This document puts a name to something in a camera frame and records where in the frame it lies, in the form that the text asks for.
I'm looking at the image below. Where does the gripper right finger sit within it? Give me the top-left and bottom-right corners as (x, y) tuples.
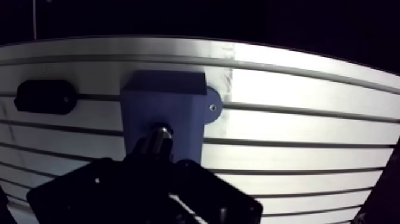
(162, 137), (264, 224)

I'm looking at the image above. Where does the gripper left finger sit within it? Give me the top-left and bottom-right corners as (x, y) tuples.
(26, 136), (171, 224)

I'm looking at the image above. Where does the steel bolt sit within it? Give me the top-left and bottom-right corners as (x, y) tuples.
(151, 123), (174, 157)

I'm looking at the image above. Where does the dark blue-grey block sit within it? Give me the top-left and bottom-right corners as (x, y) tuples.
(120, 70), (224, 164)

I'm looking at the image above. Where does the black oval holder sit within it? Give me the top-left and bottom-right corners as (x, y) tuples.
(13, 79), (78, 116)

